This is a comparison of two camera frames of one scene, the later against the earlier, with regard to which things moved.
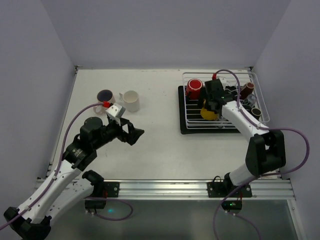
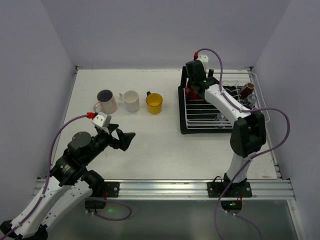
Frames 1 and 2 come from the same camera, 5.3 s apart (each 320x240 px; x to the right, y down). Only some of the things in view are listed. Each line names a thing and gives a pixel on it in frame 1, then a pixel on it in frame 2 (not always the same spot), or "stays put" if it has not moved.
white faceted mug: x=131 y=98 stays put
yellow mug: x=208 y=115 to x=154 y=102
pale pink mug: x=103 y=95 stays put
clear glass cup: x=222 y=122 stays put
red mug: x=193 y=88 stays put
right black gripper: x=212 y=105 to x=189 y=88
